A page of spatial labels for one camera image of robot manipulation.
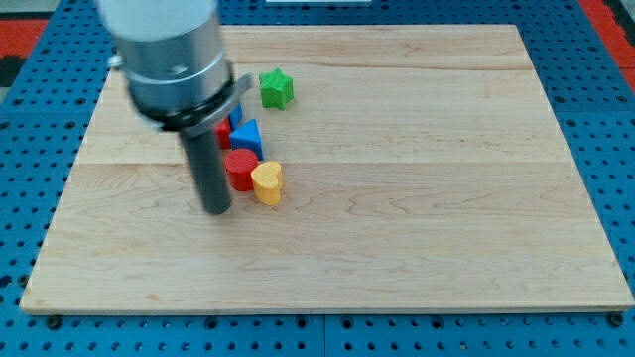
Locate red block behind arm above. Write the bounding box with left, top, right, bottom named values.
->
left=214, top=118, right=232, bottom=150

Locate light wooden board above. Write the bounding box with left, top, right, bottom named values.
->
left=21, top=25, right=634, bottom=315

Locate blue triangle block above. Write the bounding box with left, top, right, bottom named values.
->
left=229, top=119, right=264, bottom=161

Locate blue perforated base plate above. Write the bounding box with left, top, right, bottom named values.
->
left=1, top=0, right=634, bottom=356

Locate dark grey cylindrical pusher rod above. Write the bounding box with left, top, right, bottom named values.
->
left=180, top=130, right=231, bottom=215

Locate yellow heart block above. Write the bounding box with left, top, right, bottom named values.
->
left=251, top=161, right=284, bottom=206

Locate red cylinder block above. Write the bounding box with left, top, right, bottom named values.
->
left=224, top=149, right=259, bottom=191

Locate blue block behind arm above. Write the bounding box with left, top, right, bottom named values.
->
left=228, top=103, right=243, bottom=130

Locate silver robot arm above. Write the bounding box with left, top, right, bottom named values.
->
left=96, top=0, right=255, bottom=215

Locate green star block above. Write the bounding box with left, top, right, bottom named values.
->
left=259, top=68, right=294, bottom=110

